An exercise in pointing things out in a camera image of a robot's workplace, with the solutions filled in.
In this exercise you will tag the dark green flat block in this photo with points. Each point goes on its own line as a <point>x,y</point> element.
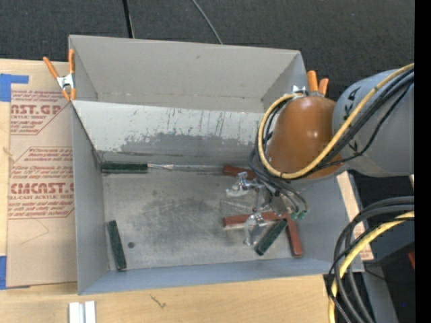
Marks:
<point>124,168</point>
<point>116,246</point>
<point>271,237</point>

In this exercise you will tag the brown cardboard board red print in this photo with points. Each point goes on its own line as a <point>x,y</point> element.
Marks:
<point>40,241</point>

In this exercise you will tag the grey metal bin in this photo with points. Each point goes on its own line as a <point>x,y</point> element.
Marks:
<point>175,207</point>

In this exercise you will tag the red-brown flat block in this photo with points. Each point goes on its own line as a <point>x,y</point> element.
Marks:
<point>234,170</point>
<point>294,239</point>
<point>235,220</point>

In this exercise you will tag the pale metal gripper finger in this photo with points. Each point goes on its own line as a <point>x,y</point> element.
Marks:
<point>256,220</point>
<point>241,180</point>

